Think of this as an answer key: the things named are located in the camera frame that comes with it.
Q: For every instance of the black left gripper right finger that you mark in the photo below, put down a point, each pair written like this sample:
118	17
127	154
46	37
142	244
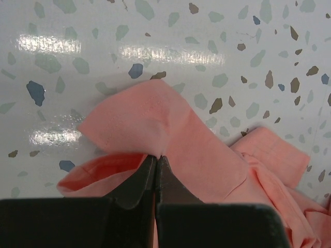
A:
183	220

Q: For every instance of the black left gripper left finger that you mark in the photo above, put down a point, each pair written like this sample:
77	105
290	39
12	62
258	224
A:
121	218

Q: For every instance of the pink t shirt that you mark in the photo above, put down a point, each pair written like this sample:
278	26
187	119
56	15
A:
151	118

